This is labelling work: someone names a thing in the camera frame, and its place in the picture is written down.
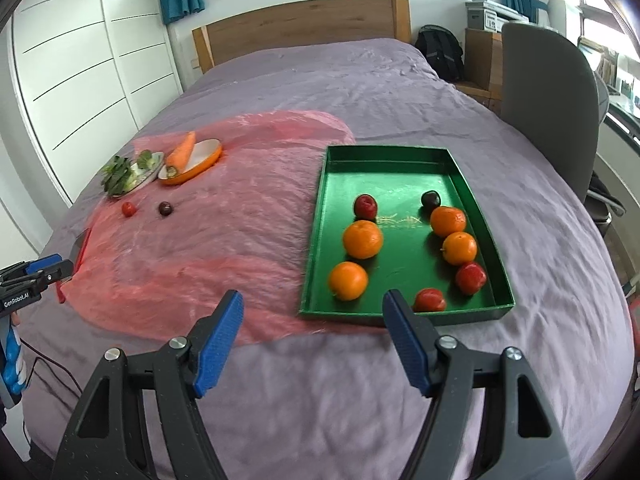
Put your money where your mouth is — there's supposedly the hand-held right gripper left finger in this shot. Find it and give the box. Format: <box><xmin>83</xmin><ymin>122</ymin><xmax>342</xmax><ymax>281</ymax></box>
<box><xmin>50</xmin><ymin>289</ymin><xmax>246</xmax><ymax>480</ymax></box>

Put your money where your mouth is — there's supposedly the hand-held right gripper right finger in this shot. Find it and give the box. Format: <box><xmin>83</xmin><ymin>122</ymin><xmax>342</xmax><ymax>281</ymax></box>
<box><xmin>381</xmin><ymin>289</ymin><xmax>576</xmax><ymax>480</ymax></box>

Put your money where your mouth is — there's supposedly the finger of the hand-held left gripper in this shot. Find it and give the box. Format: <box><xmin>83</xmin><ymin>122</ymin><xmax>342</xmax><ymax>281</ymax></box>
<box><xmin>0</xmin><ymin>254</ymin><xmax>63</xmax><ymax>283</ymax></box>
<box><xmin>30</xmin><ymin>259</ymin><xmax>76</xmax><ymax>293</ymax></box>

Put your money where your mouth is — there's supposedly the round orange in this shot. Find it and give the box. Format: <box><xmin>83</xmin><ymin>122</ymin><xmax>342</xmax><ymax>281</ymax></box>
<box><xmin>442</xmin><ymin>231</ymin><xmax>478</xmax><ymax>266</ymax></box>
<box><xmin>430</xmin><ymin>206</ymin><xmax>467</xmax><ymax>238</ymax></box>
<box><xmin>328</xmin><ymin>261</ymin><xmax>369</xmax><ymax>302</ymax></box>
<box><xmin>342</xmin><ymin>220</ymin><xmax>385</xmax><ymax>260</ymax></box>

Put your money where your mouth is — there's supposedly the green tray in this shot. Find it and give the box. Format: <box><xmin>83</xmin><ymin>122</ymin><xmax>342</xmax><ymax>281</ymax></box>
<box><xmin>298</xmin><ymin>145</ymin><xmax>516</xmax><ymax>328</ymax></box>

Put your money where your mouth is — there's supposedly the black phone in red case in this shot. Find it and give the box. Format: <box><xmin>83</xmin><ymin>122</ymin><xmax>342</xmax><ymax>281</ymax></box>
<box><xmin>70</xmin><ymin>227</ymin><xmax>93</xmax><ymax>273</ymax></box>

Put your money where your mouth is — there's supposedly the pink plastic sheet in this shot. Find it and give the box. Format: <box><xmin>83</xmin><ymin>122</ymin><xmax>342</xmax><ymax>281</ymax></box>
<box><xmin>62</xmin><ymin>110</ymin><xmax>356</xmax><ymax>346</ymax></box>

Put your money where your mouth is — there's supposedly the green bok choy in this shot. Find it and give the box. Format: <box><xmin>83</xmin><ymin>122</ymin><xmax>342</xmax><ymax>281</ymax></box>
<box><xmin>100</xmin><ymin>150</ymin><xmax>156</xmax><ymax>195</ymax></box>

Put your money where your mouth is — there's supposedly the patterned white plate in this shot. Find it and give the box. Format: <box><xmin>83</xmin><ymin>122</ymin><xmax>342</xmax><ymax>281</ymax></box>
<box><xmin>111</xmin><ymin>152</ymin><xmax>166</xmax><ymax>197</ymax></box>

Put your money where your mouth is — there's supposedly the carrot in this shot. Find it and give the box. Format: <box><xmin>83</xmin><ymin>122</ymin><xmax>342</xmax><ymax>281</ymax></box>
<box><xmin>165</xmin><ymin>131</ymin><xmax>197</xmax><ymax>178</ymax></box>

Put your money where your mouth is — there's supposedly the orange oval dish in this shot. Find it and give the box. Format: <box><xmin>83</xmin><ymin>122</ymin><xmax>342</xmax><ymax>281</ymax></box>
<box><xmin>158</xmin><ymin>139</ymin><xmax>224</xmax><ymax>186</ymax></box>

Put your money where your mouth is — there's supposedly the white wardrobe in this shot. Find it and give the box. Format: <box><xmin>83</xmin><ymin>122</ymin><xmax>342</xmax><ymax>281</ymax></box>
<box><xmin>0</xmin><ymin>0</ymin><xmax>183</xmax><ymax>261</ymax></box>

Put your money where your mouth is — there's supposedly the purple bed blanket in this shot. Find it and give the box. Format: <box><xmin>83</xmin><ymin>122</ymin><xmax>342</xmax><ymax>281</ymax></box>
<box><xmin>15</xmin><ymin>39</ymin><xmax>633</xmax><ymax>480</ymax></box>

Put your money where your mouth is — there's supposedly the grey chair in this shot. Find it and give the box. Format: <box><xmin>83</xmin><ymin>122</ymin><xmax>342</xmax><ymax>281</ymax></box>
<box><xmin>500</xmin><ymin>21</ymin><xmax>626</xmax><ymax>236</ymax></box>

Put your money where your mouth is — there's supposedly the black backpack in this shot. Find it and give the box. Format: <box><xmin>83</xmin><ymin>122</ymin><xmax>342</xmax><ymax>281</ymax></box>
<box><xmin>414</xmin><ymin>25</ymin><xmax>466</xmax><ymax>83</ymax></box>

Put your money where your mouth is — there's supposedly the wooden dresser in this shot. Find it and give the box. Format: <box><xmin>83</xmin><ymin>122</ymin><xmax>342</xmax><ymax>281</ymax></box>
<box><xmin>452</xmin><ymin>27</ymin><xmax>503</xmax><ymax>111</ymax></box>

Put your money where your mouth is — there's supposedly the wooden headboard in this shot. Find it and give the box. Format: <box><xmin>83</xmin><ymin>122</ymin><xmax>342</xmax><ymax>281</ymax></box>
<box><xmin>192</xmin><ymin>0</ymin><xmax>412</xmax><ymax>75</ymax></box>

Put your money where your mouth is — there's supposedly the white printer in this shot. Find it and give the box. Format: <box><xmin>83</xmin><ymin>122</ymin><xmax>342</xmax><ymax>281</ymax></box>
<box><xmin>465</xmin><ymin>0</ymin><xmax>531</xmax><ymax>31</ymax></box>

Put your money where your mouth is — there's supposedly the dark cable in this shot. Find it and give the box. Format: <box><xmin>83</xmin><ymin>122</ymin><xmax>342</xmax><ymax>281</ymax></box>
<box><xmin>20</xmin><ymin>339</ymin><xmax>83</xmax><ymax>396</ymax></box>

